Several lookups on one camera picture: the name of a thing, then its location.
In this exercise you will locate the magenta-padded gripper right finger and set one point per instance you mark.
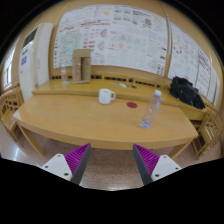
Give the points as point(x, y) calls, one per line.
point(165, 165)

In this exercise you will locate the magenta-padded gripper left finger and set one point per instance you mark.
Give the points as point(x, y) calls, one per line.
point(60, 165)

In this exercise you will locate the clear plastic water bottle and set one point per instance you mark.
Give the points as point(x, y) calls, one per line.
point(151, 110)

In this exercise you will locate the wooden chair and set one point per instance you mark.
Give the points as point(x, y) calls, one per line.
point(11, 103)
point(208, 133)

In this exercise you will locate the flat round red coaster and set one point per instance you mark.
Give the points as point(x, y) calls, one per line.
point(132, 105)

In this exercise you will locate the black bag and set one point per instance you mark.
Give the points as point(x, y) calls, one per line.
point(185, 91)

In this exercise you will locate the white ceramic mug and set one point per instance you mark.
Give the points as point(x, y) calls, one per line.
point(105, 96)

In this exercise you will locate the small dark round object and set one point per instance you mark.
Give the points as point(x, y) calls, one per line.
point(133, 86)

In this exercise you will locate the small clear bottle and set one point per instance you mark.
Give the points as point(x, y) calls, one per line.
point(64, 76)

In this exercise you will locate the small white card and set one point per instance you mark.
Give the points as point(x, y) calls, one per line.
point(123, 85)

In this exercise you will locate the brown cardboard stand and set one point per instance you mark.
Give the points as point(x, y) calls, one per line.
point(80, 65)

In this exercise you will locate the white standing air conditioner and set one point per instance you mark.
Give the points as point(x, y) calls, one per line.
point(36, 60)

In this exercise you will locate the window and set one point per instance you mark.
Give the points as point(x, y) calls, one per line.
point(8, 70)

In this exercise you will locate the narrow printed wall poster panel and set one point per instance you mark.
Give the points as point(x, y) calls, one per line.
point(208, 80)

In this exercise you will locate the medium printed wall poster panel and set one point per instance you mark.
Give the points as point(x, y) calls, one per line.
point(183, 56)

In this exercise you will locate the large printed wall poster panel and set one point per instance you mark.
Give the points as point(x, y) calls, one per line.
point(113, 36)

